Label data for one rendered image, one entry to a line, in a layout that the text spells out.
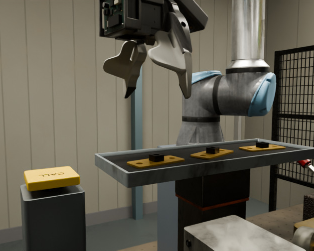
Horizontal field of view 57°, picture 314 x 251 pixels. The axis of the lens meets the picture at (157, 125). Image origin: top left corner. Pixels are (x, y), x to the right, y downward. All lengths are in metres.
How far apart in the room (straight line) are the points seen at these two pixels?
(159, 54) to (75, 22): 2.57
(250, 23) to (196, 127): 0.31
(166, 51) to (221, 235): 0.22
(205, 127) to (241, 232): 0.53
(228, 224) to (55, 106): 2.52
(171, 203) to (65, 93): 2.06
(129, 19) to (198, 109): 0.52
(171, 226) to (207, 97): 0.40
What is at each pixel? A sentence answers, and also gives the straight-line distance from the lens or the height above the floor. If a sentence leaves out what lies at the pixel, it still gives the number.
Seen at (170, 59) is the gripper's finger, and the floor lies 1.30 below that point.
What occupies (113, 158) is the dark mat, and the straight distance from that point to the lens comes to 0.47.
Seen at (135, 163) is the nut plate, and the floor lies 1.16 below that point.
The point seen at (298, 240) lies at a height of 1.10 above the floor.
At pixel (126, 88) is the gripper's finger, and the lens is 0.47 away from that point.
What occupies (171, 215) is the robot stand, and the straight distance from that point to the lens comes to 0.92.
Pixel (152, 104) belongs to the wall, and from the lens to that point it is 3.09.
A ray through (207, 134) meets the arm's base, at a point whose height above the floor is 1.15.
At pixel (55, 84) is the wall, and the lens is 2.79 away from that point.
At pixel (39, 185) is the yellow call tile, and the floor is 1.16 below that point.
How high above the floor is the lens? 1.26
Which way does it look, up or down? 5 degrees down
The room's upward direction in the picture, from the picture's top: straight up
